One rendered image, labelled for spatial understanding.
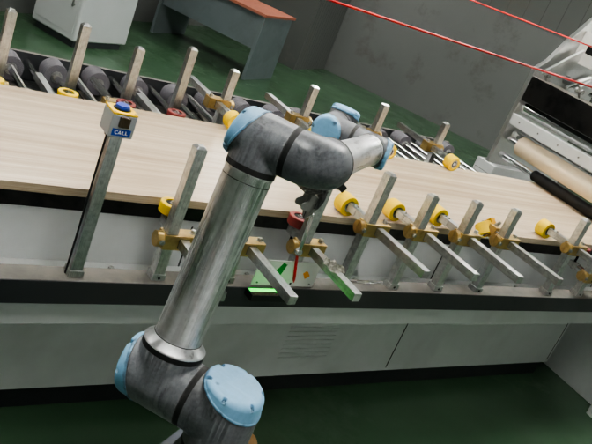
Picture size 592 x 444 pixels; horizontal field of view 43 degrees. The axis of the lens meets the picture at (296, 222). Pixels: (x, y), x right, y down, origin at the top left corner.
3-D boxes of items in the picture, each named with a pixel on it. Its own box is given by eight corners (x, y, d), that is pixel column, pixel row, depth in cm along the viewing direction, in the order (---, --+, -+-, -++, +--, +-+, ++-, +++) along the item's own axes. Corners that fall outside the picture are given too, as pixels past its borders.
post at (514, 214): (471, 307, 324) (523, 211, 306) (466, 307, 321) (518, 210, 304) (466, 302, 326) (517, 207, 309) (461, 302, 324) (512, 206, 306)
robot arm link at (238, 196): (163, 434, 168) (298, 129, 151) (99, 396, 171) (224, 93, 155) (190, 410, 183) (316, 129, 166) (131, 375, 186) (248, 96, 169)
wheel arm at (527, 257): (559, 285, 294) (563, 279, 293) (555, 285, 292) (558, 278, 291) (497, 237, 320) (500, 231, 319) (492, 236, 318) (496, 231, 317)
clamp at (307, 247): (321, 258, 260) (328, 246, 259) (291, 256, 252) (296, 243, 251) (314, 249, 264) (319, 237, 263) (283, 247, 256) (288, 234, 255)
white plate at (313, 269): (312, 287, 265) (322, 263, 262) (250, 284, 250) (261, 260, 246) (311, 286, 266) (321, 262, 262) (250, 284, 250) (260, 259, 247)
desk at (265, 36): (181, 33, 914) (201, -27, 888) (273, 79, 872) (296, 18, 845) (146, 30, 853) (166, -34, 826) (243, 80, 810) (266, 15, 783)
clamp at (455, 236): (477, 247, 301) (483, 237, 299) (455, 246, 293) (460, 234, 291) (467, 240, 306) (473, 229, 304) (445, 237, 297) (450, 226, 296)
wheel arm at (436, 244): (477, 281, 264) (481, 273, 263) (469, 281, 262) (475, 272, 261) (395, 211, 300) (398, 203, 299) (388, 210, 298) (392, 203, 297)
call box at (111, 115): (130, 142, 199) (139, 115, 197) (106, 138, 195) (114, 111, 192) (122, 131, 204) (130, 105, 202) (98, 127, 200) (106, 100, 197)
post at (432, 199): (388, 303, 293) (440, 196, 276) (381, 303, 291) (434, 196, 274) (383, 299, 296) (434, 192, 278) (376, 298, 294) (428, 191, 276)
